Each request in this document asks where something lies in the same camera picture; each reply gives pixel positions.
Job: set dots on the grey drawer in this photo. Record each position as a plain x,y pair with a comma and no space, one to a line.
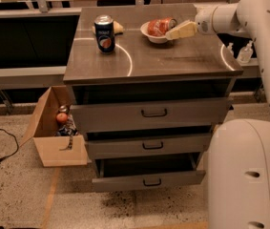
149,115
148,146
147,172

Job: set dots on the top grey drawer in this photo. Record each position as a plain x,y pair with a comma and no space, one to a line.
149,115

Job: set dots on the clear sanitizer bottle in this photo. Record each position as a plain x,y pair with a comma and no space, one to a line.
245,53

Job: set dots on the grey drawer cabinet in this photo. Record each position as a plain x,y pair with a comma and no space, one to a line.
141,71

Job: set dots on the blue pepsi can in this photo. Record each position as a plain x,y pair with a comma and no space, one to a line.
105,43

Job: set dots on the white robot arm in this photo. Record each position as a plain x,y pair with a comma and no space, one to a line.
239,152

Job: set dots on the white paper bowl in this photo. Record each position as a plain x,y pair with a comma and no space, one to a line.
153,39

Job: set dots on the cardboard box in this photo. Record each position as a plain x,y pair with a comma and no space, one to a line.
54,150

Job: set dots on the red coke can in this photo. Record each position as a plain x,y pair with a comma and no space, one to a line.
159,27

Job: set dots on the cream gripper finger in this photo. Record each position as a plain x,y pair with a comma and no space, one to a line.
182,24
182,31

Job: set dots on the middle grey drawer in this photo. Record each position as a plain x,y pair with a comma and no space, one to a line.
148,146

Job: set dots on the snack bags in box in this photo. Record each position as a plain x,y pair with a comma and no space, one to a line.
68,129

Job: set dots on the tan sponge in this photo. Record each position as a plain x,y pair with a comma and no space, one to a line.
119,27

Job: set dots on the bottom grey drawer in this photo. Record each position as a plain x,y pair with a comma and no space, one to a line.
147,172

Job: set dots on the red apple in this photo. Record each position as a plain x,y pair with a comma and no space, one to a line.
61,118

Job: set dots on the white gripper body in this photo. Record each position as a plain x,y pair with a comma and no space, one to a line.
203,22

